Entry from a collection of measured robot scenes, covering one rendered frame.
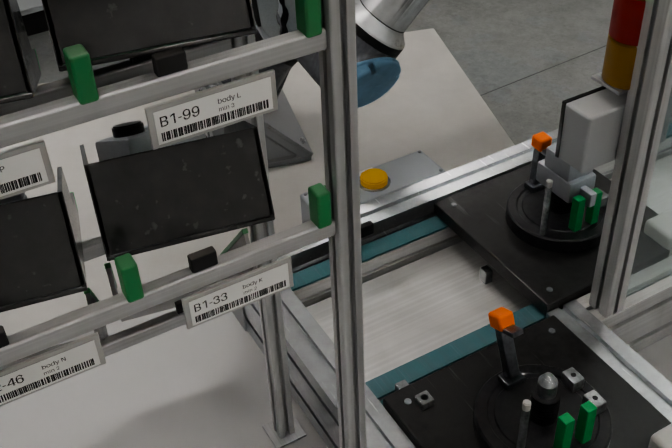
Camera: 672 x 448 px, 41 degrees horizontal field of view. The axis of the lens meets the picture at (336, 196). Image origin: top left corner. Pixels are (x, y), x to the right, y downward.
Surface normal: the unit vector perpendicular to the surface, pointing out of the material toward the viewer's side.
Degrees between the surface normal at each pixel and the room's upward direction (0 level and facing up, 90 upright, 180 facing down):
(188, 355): 0
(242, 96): 90
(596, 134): 90
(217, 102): 90
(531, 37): 0
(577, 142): 90
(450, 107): 0
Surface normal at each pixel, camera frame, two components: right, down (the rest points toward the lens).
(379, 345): -0.04, -0.79
